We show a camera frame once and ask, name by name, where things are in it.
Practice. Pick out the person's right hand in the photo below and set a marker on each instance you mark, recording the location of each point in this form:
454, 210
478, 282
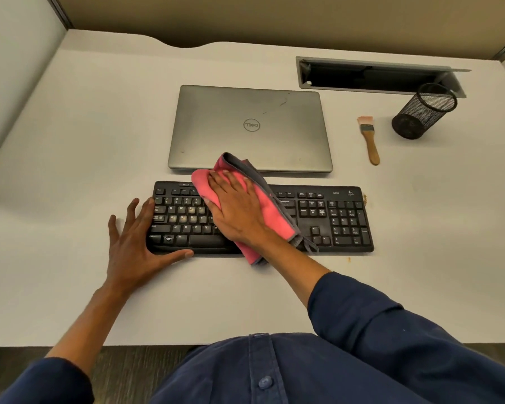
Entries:
237, 212

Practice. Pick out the person's left hand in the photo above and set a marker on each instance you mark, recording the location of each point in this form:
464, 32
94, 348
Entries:
130, 256

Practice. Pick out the person's left middle finger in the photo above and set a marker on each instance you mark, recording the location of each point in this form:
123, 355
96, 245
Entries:
130, 216

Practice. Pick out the person's left thumb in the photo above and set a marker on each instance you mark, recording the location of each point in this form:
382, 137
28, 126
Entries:
174, 256

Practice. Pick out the person's right fingers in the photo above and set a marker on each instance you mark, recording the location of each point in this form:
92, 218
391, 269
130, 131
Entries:
223, 185

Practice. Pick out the pink and grey cleaning cloth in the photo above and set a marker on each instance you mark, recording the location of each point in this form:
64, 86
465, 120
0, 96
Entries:
273, 206

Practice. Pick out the black computer keyboard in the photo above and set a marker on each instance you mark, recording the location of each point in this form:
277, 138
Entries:
332, 218

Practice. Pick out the person's right forearm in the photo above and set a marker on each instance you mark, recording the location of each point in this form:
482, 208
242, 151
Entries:
290, 265

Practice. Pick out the person's left forearm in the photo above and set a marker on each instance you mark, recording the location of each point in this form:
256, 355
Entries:
86, 323

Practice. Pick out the silver closed laptop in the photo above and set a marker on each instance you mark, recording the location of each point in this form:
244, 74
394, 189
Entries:
252, 126

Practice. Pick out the person's navy blue shirt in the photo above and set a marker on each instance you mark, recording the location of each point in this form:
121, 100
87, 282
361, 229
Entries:
362, 353

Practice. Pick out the black mesh pen holder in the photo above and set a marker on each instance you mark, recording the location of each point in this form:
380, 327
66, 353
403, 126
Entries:
423, 111

